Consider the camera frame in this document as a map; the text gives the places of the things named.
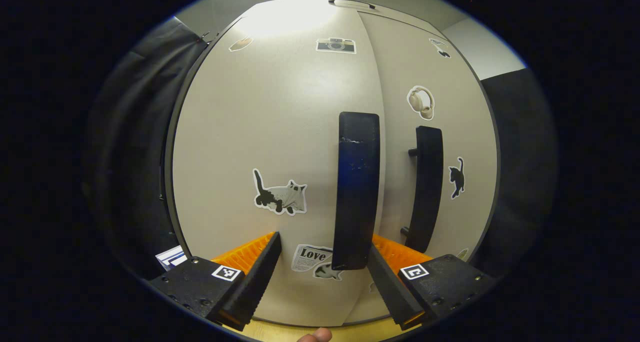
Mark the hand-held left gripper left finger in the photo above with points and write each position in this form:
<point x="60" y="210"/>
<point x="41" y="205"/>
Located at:
<point x="257" y="277"/>

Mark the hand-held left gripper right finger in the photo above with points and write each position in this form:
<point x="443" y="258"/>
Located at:
<point x="390" y="287"/>

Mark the white cabinet door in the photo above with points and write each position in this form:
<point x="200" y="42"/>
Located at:
<point x="260" y="122"/>
<point x="465" y="132"/>

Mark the white cabinet drawer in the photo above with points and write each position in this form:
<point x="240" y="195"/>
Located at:
<point x="402" y="18"/>

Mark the small white box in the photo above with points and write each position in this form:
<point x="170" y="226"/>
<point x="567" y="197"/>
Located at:
<point x="171" y="258"/>

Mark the black backdrop cloth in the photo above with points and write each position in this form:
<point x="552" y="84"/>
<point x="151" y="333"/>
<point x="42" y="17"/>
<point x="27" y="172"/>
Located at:
<point x="520" y="172"/>
<point x="130" y="157"/>

